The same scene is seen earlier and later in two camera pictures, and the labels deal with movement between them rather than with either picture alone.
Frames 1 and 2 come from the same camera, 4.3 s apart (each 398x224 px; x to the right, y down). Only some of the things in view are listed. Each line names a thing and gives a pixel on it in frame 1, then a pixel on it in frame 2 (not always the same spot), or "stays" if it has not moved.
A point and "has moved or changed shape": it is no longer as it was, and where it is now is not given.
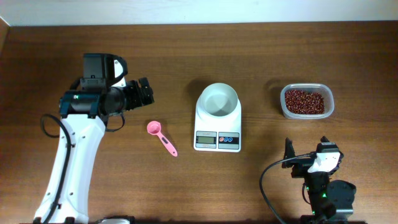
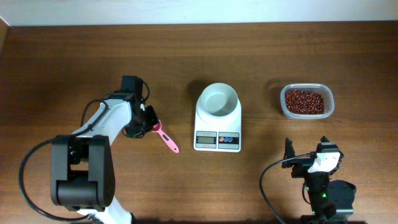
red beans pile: (300, 101) stays
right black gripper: (301, 167) stays
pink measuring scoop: (153, 128) has moved or changed shape
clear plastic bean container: (307, 101) stays
